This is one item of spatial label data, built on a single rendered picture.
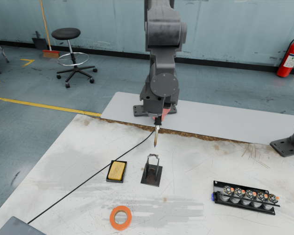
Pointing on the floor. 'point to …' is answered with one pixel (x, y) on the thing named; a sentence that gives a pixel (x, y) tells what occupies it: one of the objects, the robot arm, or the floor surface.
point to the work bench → (200, 194)
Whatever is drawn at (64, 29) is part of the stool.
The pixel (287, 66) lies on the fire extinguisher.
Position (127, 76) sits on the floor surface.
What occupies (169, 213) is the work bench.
